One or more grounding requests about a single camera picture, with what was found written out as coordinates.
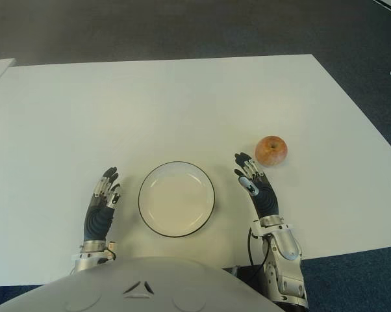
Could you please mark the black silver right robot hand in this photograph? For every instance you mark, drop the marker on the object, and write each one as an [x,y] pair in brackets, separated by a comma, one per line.
[265,200]

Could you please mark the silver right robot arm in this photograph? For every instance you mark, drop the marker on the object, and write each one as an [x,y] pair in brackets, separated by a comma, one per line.
[288,253]

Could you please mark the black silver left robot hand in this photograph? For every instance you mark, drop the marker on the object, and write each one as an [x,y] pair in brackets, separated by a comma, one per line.
[98,217]

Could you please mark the grey robot torso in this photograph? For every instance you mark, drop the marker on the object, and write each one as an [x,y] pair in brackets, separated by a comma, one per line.
[133,286]

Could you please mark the red yellow apple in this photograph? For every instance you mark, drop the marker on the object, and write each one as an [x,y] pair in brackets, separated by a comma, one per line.
[271,151]

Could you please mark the white plate with black rim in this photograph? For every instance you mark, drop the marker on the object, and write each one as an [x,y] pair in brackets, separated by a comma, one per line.
[176,200]

